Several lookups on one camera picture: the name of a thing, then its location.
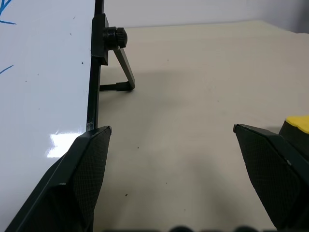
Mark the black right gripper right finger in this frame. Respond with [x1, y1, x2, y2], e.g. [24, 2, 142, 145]
[233, 123, 309, 232]

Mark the yellow and black object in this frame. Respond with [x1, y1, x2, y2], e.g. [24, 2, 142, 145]
[278, 116, 309, 157]

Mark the white board with black frame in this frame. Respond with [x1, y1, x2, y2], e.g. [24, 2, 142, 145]
[0, 0, 104, 160]

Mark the black whiteboard stand leg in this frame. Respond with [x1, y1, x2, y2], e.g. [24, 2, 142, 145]
[91, 14, 136, 92]

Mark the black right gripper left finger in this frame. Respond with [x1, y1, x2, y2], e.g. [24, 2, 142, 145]
[2, 125, 113, 232]

